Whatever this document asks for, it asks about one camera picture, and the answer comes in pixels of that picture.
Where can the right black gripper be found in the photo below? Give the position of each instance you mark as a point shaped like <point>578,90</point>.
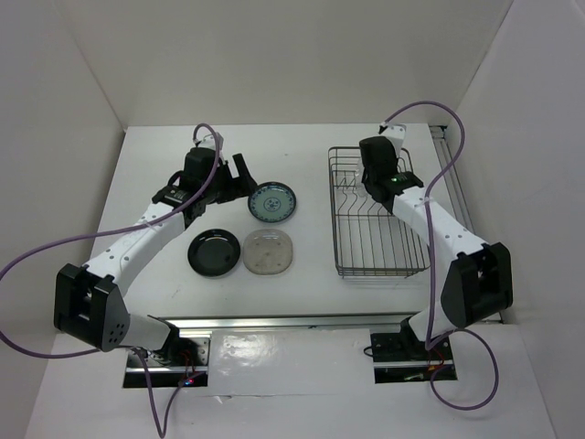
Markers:
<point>395,155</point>

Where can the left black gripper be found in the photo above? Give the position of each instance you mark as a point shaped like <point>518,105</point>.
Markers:
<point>239,187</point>

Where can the clear ribbed glass plate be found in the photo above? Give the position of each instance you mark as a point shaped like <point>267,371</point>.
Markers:
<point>358,180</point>

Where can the blue patterned ceramic plate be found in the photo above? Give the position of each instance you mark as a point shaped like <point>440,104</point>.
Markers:
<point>272,202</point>

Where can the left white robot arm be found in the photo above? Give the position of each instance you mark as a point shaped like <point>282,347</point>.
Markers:
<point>89,299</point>

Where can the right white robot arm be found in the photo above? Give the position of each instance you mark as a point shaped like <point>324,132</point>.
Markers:
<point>405,197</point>

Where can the frosted beige glass plate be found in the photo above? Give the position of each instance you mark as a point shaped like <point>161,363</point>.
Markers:
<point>267,252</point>

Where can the black round plate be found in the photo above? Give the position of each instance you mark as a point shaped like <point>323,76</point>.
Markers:
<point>214,253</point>

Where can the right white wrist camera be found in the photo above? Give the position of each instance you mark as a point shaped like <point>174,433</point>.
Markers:
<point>396,133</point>

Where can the metal wire dish rack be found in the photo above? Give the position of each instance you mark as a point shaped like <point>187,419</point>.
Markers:
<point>368,241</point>

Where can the aluminium front rail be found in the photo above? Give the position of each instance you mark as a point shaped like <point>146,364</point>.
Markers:
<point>201,323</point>

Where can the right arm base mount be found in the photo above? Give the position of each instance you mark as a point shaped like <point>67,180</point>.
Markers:
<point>395,362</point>

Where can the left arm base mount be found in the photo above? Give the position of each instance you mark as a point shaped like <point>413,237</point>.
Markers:
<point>189,365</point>

